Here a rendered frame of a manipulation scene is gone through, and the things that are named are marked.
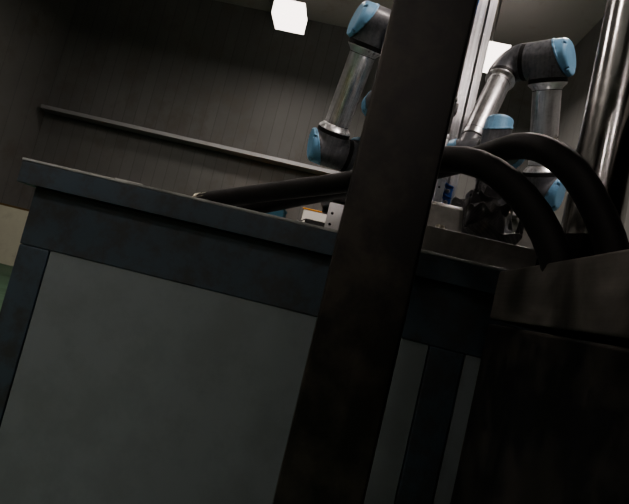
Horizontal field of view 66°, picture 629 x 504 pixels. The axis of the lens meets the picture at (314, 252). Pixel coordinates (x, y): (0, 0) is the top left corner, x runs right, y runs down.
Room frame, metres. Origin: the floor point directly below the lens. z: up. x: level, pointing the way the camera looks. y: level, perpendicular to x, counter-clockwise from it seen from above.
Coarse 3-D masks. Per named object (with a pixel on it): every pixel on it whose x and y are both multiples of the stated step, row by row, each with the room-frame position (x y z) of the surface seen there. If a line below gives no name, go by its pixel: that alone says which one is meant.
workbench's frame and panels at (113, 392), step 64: (64, 192) 0.73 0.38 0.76; (128, 192) 0.72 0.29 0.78; (64, 256) 0.75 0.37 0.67; (128, 256) 0.74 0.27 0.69; (192, 256) 0.73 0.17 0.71; (256, 256) 0.72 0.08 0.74; (320, 256) 0.71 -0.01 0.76; (0, 320) 0.75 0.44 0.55; (64, 320) 0.75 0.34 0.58; (128, 320) 0.74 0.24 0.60; (192, 320) 0.73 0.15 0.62; (256, 320) 0.72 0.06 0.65; (448, 320) 0.70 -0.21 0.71; (0, 384) 0.75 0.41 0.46; (64, 384) 0.75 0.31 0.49; (128, 384) 0.74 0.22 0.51; (192, 384) 0.73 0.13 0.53; (256, 384) 0.72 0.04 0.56; (448, 384) 0.70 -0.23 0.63; (0, 448) 0.75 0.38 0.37; (64, 448) 0.74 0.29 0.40; (128, 448) 0.73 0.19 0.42; (192, 448) 0.73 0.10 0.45; (256, 448) 0.72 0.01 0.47; (384, 448) 0.70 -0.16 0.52; (448, 448) 0.70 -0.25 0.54
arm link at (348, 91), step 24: (360, 24) 1.44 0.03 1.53; (384, 24) 1.45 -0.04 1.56; (360, 48) 1.49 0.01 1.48; (360, 72) 1.53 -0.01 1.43; (336, 96) 1.58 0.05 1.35; (360, 96) 1.60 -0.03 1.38; (336, 120) 1.60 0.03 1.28; (312, 144) 1.63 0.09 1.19; (336, 144) 1.63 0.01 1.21; (336, 168) 1.69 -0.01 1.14
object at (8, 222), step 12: (0, 204) 7.37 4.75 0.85; (0, 216) 7.37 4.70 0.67; (12, 216) 7.35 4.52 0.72; (24, 216) 7.34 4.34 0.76; (0, 228) 7.36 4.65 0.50; (12, 228) 7.35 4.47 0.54; (0, 240) 7.36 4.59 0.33; (12, 240) 7.35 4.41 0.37; (0, 252) 7.36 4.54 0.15; (12, 252) 7.34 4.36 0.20; (12, 264) 7.34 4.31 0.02
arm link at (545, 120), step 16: (528, 48) 1.47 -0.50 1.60; (544, 48) 1.43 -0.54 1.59; (560, 48) 1.40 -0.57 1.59; (528, 64) 1.47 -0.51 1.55; (544, 64) 1.44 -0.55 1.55; (560, 64) 1.41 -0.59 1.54; (528, 80) 1.51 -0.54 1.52; (544, 80) 1.45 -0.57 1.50; (560, 80) 1.44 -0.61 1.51; (544, 96) 1.48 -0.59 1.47; (560, 96) 1.48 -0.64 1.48; (544, 112) 1.49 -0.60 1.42; (544, 128) 1.50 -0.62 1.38; (528, 160) 1.58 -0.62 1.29; (528, 176) 1.56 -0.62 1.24; (544, 176) 1.53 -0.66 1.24; (544, 192) 1.54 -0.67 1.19; (560, 192) 1.55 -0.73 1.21
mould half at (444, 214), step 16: (432, 208) 0.93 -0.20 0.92; (448, 208) 0.93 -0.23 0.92; (432, 224) 0.93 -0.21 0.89; (448, 224) 0.93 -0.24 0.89; (432, 240) 0.81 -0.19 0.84; (448, 240) 0.81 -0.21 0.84; (464, 240) 0.80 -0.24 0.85; (480, 240) 0.80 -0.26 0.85; (528, 240) 0.91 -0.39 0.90; (464, 256) 0.80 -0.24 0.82; (480, 256) 0.80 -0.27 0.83; (496, 256) 0.80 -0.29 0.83; (512, 256) 0.80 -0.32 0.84; (528, 256) 0.80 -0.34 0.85
